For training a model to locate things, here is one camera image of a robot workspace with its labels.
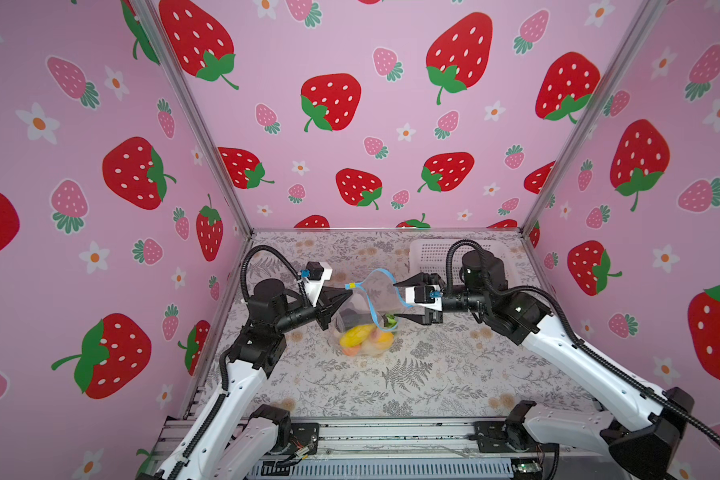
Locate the white plastic basket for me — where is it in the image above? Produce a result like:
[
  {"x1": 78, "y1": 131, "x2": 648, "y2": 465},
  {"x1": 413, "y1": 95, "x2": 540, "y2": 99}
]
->
[{"x1": 408, "y1": 239, "x2": 536, "y2": 287}]

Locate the green leaf toy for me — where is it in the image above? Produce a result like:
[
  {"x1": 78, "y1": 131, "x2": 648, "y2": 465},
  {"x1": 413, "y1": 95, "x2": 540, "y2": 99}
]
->
[{"x1": 383, "y1": 314, "x2": 398, "y2": 332}]

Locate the yellow banana toy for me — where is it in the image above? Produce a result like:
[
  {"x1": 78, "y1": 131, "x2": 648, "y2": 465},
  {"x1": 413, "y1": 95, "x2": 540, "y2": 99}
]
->
[{"x1": 339, "y1": 324, "x2": 377, "y2": 350}]

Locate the clear zip top bag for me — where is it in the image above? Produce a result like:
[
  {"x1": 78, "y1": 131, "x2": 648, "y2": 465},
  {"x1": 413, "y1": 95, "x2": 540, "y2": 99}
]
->
[{"x1": 328, "y1": 268, "x2": 410, "y2": 356}]

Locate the orange toy fruit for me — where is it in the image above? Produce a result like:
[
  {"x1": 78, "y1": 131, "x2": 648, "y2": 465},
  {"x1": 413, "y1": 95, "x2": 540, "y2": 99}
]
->
[{"x1": 342, "y1": 346, "x2": 362, "y2": 357}]

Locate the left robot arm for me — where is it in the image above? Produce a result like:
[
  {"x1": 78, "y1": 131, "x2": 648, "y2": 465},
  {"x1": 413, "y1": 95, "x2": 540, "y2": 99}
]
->
[{"x1": 151, "y1": 245, "x2": 352, "y2": 479}]

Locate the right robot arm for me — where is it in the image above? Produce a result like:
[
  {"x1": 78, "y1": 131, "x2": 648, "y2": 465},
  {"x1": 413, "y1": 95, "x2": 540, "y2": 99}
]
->
[{"x1": 395, "y1": 239, "x2": 720, "y2": 479}]

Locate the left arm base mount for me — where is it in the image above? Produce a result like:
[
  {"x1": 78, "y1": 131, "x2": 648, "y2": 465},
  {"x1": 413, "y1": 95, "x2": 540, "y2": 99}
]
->
[{"x1": 237, "y1": 405, "x2": 320, "y2": 469}]

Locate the aluminium frame rail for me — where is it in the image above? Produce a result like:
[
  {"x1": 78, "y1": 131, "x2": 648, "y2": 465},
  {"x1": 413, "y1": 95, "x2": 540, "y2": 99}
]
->
[{"x1": 149, "y1": 416, "x2": 613, "y2": 480}]

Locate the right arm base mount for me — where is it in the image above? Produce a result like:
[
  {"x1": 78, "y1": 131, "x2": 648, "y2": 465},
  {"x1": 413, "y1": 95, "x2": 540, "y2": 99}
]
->
[{"x1": 469, "y1": 400, "x2": 560, "y2": 454}]

